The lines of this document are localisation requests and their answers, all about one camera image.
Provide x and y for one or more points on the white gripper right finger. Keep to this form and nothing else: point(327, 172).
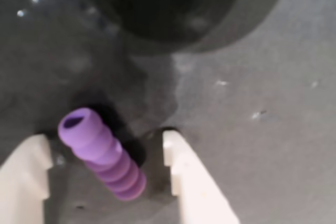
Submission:
point(194, 182)

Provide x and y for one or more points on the black table mat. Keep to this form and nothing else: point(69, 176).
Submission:
point(262, 103)

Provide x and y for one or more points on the pale green steel-rimmed mug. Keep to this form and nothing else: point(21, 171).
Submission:
point(173, 6)

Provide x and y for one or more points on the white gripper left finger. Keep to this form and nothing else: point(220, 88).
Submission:
point(21, 176)

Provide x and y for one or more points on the purple ribbed pen grip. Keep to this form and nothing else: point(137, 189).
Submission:
point(102, 153)

